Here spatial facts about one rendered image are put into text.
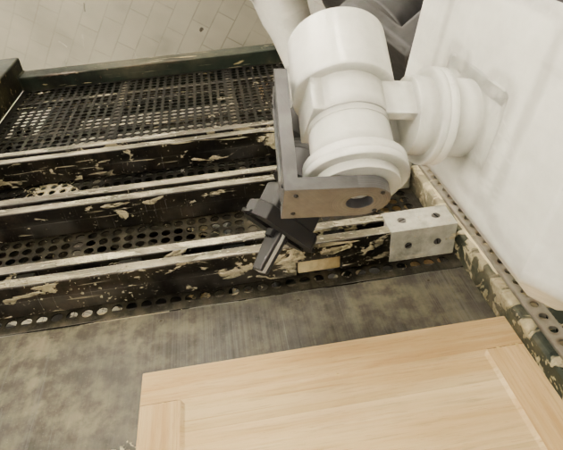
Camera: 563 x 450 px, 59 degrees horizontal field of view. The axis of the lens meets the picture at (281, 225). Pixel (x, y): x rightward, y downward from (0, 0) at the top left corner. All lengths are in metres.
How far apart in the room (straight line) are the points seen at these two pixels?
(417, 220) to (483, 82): 0.63
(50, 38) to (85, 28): 0.40
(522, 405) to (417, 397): 0.13
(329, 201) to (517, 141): 0.11
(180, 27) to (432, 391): 5.32
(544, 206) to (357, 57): 0.13
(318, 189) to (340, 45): 0.09
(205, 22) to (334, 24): 5.45
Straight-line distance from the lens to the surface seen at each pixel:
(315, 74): 0.31
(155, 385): 0.79
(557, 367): 0.79
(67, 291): 0.95
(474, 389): 0.78
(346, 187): 0.28
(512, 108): 0.32
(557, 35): 0.30
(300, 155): 0.72
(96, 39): 6.02
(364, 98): 0.30
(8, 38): 6.30
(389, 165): 0.29
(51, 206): 1.14
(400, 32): 0.49
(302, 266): 0.92
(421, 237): 0.95
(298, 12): 0.76
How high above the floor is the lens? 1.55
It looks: 23 degrees down
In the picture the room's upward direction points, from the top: 69 degrees counter-clockwise
